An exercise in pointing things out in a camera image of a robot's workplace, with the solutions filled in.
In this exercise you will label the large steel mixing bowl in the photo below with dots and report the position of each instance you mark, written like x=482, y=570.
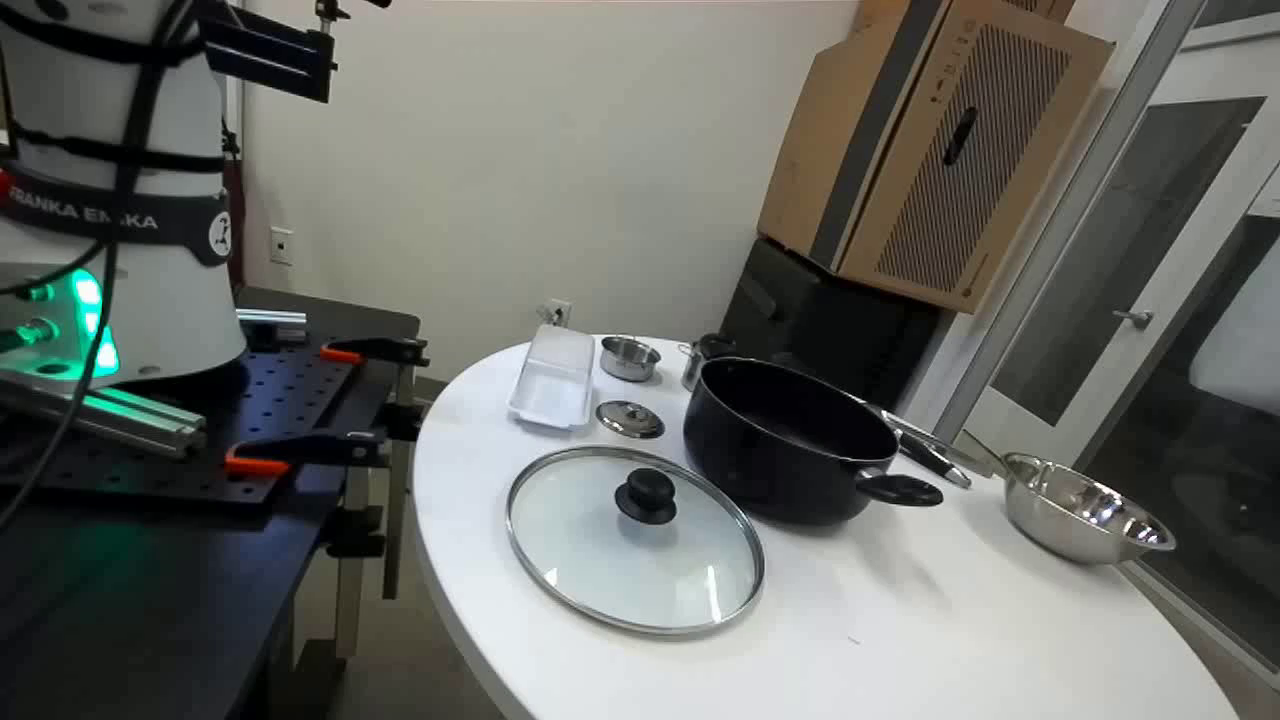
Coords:
x=1072, y=514

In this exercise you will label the cardboard box with dark stripe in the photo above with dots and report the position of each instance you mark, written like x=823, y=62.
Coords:
x=935, y=146

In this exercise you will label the clear plastic container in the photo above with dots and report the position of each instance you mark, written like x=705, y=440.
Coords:
x=553, y=382

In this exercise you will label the white wall outlet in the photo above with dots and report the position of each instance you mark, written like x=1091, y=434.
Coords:
x=559, y=308
x=280, y=247

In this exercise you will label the small round steel lid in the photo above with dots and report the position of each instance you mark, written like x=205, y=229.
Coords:
x=630, y=417

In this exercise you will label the glass lid with black knob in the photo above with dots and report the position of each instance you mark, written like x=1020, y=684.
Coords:
x=574, y=547

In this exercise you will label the black equipment case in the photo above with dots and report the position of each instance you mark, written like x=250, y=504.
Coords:
x=826, y=327

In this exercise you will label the small steel bowl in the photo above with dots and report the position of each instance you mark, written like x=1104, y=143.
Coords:
x=630, y=357

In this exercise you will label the glass office door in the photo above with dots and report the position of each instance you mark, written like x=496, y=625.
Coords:
x=1175, y=293

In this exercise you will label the black perforated robot table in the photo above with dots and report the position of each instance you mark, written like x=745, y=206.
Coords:
x=163, y=587

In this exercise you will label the black cooking pot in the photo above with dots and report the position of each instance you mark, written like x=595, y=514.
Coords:
x=773, y=465

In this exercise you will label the black box device on mount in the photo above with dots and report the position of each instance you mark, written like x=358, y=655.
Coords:
x=265, y=55

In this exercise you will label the aluminium rail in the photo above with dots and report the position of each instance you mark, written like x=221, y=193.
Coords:
x=104, y=410

